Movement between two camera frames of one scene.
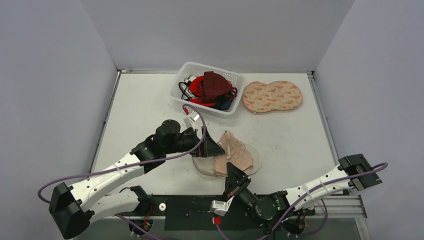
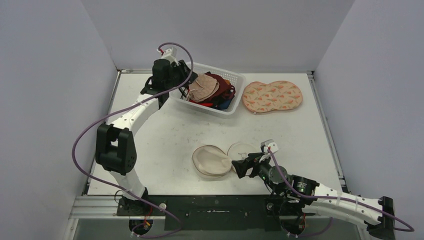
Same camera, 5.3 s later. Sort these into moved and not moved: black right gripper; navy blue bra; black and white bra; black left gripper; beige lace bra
Moved: black right gripper; black left gripper; beige lace bra
Not moved: black and white bra; navy blue bra
